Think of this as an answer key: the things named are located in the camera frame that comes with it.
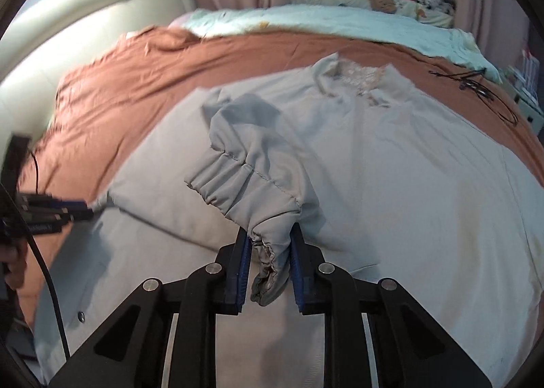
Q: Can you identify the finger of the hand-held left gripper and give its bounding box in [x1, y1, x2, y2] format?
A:
[18, 194, 89, 214]
[3, 209, 95, 237]

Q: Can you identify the cream padded headboard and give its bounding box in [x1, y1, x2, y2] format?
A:
[0, 0, 197, 146]

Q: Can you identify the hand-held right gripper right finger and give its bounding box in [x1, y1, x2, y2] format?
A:
[289, 224, 490, 388]

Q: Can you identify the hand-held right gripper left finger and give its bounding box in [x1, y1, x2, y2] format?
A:
[49, 227, 253, 388]

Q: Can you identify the person's left hand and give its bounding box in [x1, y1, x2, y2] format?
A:
[0, 243, 28, 292]

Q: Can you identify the thin black cable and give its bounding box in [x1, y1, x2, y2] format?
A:
[428, 67, 520, 125]

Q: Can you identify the light green blanket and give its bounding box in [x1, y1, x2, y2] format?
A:
[185, 3, 502, 83]

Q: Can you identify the large grey garment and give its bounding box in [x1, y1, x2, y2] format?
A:
[34, 52, 544, 388]

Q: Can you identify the brown bed sheet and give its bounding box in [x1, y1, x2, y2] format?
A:
[17, 25, 544, 312]

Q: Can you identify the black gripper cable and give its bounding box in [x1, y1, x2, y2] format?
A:
[25, 148, 73, 361]

